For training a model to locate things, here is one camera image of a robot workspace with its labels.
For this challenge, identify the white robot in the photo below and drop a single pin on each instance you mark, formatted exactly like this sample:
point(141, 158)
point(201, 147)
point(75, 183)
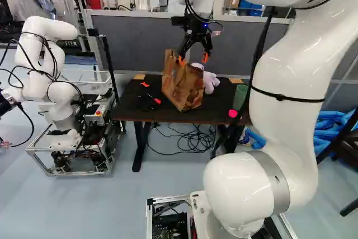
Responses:
point(53, 93)

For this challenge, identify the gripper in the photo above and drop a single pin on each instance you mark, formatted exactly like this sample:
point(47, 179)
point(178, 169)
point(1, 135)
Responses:
point(195, 23)

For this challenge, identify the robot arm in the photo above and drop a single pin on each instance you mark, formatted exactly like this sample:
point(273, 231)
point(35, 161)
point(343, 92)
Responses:
point(291, 82)

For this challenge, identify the pink ball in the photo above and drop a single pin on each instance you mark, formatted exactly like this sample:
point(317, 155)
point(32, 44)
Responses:
point(233, 113)

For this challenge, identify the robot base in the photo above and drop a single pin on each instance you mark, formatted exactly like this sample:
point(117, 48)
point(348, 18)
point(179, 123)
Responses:
point(170, 216)

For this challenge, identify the white plush toy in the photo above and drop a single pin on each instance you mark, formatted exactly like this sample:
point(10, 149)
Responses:
point(208, 80)

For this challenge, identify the grey partition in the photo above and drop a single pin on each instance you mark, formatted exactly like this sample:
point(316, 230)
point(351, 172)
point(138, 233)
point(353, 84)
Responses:
point(156, 40)

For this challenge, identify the black table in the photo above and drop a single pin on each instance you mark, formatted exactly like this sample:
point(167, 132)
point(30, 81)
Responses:
point(173, 102)

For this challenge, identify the black and orange tool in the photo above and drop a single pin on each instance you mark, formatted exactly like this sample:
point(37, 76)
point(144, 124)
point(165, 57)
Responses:
point(149, 102)

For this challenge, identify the green plastic cup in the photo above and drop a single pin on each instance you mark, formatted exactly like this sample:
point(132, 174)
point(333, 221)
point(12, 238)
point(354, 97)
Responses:
point(240, 97)

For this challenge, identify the brown paper bag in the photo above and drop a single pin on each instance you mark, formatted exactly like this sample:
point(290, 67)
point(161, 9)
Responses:
point(183, 82)

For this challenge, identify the orange tape piece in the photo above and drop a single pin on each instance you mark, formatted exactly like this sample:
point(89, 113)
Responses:
point(145, 84)

